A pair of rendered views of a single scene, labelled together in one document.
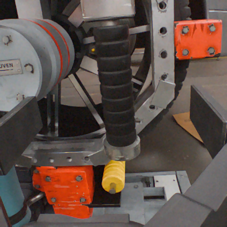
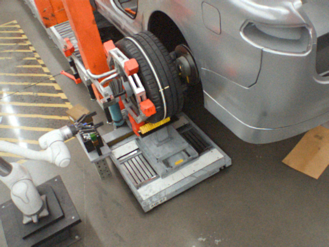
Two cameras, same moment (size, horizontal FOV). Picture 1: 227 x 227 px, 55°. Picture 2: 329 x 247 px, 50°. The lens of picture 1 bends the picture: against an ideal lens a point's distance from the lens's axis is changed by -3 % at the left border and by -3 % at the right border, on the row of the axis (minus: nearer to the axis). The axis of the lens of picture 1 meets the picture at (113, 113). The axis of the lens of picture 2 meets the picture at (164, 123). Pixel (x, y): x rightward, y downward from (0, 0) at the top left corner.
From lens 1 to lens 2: 239 cm
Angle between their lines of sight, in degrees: 55
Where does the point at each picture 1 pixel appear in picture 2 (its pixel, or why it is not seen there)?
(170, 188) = (210, 159)
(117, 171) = (143, 128)
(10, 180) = (115, 112)
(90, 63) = not seen: hidden behind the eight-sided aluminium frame
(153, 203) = (183, 154)
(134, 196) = (176, 144)
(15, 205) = (116, 118)
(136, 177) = (209, 142)
